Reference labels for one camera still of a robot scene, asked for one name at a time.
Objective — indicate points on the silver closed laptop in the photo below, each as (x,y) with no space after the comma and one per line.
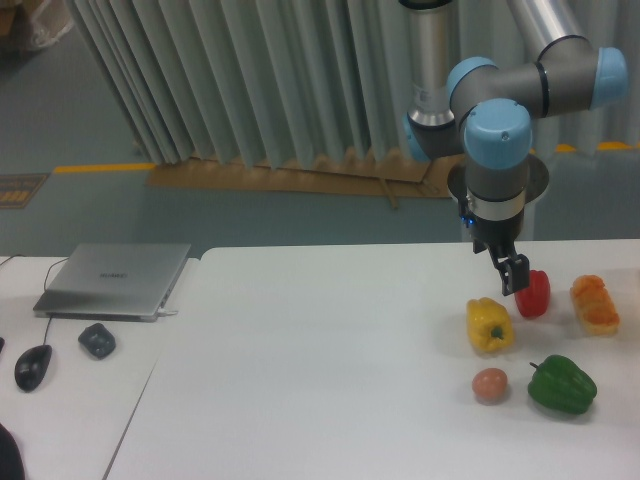
(129,282)

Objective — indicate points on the brown egg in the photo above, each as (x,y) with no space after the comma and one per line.
(490,384)

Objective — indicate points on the pale green folding curtain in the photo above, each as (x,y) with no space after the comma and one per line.
(282,83)

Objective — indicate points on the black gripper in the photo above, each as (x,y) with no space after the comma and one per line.
(494,226)

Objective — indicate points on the red bell pepper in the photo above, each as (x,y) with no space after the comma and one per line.
(533,301)

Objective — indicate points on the yellow bell pepper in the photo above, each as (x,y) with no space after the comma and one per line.
(489,326)

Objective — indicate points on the black small controller device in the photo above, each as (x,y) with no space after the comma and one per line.
(98,341)

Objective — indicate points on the orange bread loaf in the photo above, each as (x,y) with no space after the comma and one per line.
(594,306)

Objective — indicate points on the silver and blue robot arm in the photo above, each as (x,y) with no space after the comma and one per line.
(474,108)

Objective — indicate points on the brown cardboard sheet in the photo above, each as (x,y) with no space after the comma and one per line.
(426,182)

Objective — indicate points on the black sleeved forearm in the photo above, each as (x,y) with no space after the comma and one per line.
(11,464)

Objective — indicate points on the black computer mouse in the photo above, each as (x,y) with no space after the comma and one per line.
(31,367)

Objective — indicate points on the green bell pepper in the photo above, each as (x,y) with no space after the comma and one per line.
(559,384)

